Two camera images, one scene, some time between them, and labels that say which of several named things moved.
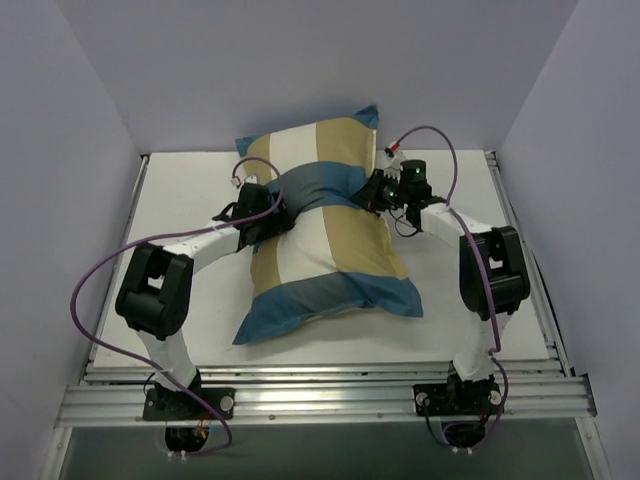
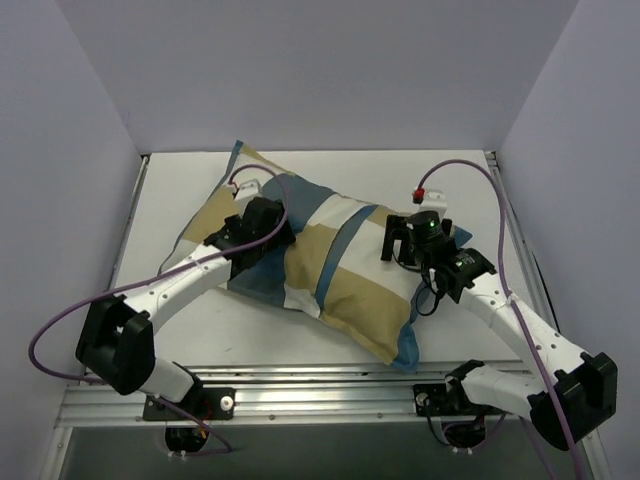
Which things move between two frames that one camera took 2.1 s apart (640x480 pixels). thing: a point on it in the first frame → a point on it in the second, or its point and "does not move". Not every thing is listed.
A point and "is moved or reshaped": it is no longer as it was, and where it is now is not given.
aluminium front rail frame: (324, 393) does not move
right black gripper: (370, 195) → (400, 240)
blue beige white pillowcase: (336, 256) is moved or reshaped
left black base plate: (167, 405) does not move
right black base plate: (459, 399) does not move
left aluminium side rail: (123, 240) does not move
